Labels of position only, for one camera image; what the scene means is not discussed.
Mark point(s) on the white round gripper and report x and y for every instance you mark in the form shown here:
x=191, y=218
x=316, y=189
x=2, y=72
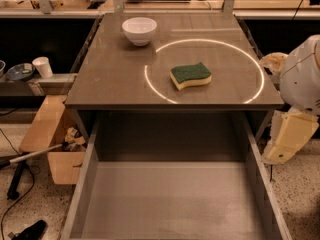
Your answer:
x=300, y=82

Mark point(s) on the green and yellow sponge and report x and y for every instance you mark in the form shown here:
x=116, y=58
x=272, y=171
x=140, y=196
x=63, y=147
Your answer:
x=190, y=75

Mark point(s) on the grey cabinet with dark top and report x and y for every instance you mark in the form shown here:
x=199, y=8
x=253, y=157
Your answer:
x=117, y=75

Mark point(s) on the open grey top drawer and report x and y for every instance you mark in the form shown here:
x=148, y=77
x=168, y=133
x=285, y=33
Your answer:
x=173, y=176

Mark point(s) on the white ceramic bowl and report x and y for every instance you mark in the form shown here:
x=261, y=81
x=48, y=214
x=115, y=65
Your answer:
x=139, y=30

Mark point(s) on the crumpled paper in box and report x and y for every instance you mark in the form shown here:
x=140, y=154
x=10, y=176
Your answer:
x=74, y=141

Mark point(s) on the low side shelf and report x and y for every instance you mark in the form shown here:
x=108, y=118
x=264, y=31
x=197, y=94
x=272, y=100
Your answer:
x=58, y=84

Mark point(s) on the cardboard box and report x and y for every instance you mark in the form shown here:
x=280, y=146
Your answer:
x=51, y=124

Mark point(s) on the white paper cup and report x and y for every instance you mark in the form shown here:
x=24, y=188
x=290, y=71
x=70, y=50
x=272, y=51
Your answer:
x=43, y=66

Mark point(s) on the dark blue plate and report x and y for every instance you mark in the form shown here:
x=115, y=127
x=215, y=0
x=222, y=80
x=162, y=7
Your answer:
x=20, y=72

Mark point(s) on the black object on floor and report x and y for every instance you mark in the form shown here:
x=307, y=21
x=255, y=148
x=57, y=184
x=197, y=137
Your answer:
x=33, y=232

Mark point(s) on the grey metal rod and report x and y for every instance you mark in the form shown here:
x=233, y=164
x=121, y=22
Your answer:
x=20, y=158

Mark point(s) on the black tripod stand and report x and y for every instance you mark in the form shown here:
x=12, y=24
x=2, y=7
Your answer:
x=12, y=193

